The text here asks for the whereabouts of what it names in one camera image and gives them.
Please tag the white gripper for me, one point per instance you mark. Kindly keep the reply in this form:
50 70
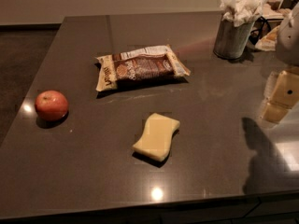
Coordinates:
289 40

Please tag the red apple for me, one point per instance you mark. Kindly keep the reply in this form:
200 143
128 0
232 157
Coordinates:
51 105

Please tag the brown chip bag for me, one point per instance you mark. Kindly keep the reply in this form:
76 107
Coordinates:
138 65

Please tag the metal bucket napkin holder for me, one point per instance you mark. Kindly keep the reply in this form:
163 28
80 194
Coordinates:
230 40

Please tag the yellow sponge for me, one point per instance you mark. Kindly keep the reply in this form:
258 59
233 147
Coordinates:
155 141

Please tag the black wire basket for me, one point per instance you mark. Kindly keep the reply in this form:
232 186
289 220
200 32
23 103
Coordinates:
261 27

